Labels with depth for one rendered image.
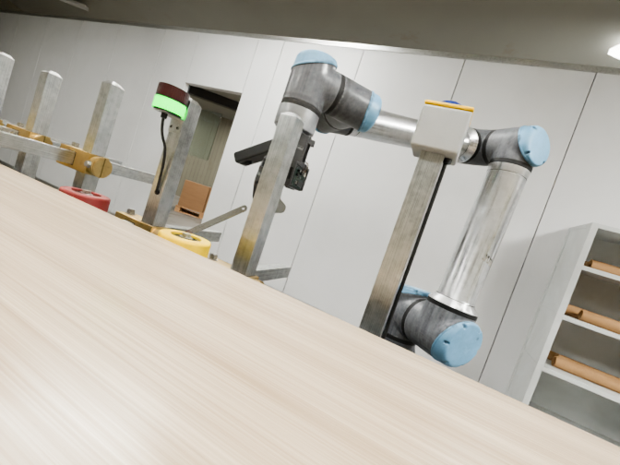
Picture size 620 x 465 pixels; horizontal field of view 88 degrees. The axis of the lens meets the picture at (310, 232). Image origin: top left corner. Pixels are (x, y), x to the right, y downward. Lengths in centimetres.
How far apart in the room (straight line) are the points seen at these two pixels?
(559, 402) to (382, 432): 324
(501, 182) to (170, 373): 101
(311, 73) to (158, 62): 490
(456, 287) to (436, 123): 62
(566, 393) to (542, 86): 250
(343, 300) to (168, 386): 317
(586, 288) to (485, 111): 166
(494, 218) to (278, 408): 94
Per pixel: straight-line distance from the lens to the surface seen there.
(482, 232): 105
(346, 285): 330
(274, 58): 432
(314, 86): 72
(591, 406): 348
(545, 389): 339
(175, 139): 75
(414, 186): 52
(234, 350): 24
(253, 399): 20
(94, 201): 69
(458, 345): 104
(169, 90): 72
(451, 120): 53
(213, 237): 99
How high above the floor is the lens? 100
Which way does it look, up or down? 3 degrees down
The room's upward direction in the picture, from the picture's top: 19 degrees clockwise
